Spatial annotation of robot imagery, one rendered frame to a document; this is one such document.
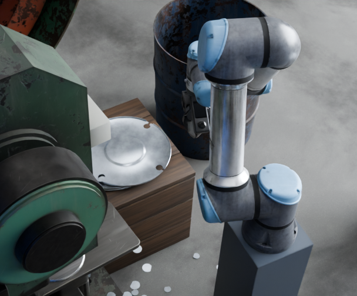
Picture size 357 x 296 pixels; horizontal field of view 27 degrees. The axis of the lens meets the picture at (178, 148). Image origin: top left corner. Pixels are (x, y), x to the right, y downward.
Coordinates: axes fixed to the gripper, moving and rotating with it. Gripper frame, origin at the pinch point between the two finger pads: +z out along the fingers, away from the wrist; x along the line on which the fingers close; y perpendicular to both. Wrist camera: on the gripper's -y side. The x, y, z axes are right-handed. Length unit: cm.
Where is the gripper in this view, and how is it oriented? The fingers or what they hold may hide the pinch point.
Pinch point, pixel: (195, 136)
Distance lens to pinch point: 233.8
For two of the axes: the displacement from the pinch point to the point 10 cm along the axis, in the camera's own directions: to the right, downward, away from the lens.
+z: -0.4, 6.7, 7.4
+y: -2.2, -7.3, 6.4
